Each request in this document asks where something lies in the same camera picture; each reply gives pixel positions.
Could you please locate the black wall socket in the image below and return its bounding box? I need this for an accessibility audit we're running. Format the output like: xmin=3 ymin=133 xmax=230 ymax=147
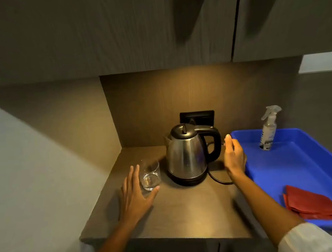
xmin=179 ymin=109 xmax=216 ymax=129

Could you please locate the person's right hand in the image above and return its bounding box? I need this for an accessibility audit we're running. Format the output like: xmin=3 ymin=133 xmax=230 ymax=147
xmin=221 ymin=133 xmax=249 ymax=180

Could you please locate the stainless steel electric kettle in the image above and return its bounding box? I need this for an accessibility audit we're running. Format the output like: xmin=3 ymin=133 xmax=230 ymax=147
xmin=163 ymin=120 xmax=225 ymax=183

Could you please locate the person's left forearm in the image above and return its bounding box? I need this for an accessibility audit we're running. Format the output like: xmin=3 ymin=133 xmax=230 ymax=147
xmin=74 ymin=218 xmax=144 ymax=252

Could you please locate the red folded cloth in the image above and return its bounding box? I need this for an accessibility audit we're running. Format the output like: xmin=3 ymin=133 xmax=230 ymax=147
xmin=282 ymin=181 xmax=332 ymax=226

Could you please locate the person's right forearm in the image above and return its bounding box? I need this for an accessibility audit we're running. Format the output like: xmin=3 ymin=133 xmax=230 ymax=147
xmin=231 ymin=167 xmax=308 ymax=250

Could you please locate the wide brown upper cabinet door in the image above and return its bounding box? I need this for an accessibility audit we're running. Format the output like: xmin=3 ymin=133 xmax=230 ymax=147
xmin=0 ymin=0 xmax=248 ymax=86

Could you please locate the black kettle power cord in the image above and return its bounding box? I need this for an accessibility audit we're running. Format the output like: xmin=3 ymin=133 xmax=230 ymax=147
xmin=207 ymin=167 xmax=235 ymax=187

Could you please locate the white sleeve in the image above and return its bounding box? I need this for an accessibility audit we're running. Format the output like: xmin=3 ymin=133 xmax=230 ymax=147
xmin=276 ymin=220 xmax=332 ymax=252

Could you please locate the clear spray bottle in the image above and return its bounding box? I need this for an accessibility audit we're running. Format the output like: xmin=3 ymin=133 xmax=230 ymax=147
xmin=256 ymin=105 xmax=286 ymax=152

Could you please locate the black kettle base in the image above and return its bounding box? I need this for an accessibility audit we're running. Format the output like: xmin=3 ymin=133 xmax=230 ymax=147
xmin=167 ymin=167 xmax=211 ymax=188

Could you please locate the blue plastic tray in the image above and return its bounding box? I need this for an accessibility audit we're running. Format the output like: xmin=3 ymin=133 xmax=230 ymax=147
xmin=230 ymin=122 xmax=332 ymax=242

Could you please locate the narrow brown upper cabinet door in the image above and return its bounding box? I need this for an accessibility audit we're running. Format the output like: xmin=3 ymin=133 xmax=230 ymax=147
xmin=227 ymin=0 xmax=332 ymax=63

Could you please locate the clear drinking glass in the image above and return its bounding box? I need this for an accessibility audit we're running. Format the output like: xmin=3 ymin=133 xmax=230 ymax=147
xmin=138 ymin=158 xmax=163 ymax=192

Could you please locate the person's left hand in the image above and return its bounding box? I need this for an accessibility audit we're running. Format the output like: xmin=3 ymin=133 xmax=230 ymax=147
xmin=116 ymin=163 xmax=164 ymax=225

